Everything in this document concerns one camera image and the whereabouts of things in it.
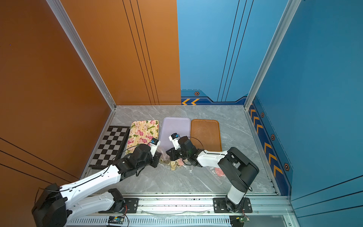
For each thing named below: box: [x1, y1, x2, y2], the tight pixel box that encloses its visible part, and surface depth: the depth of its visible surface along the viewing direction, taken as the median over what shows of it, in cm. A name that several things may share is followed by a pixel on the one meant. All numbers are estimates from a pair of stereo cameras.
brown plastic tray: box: [190, 119, 222, 152], surface depth 105 cm
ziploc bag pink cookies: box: [199, 165, 233, 192], surface depth 83 cm
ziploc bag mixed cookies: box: [169, 157, 185, 171], surface depth 88 cm
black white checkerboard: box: [88, 125, 131, 170], surface depth 94 cm
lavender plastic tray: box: [159, 116, 191, 151], surface depth 108 cm
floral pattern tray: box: [125, 120, 160, 156], surface depth 105 cm
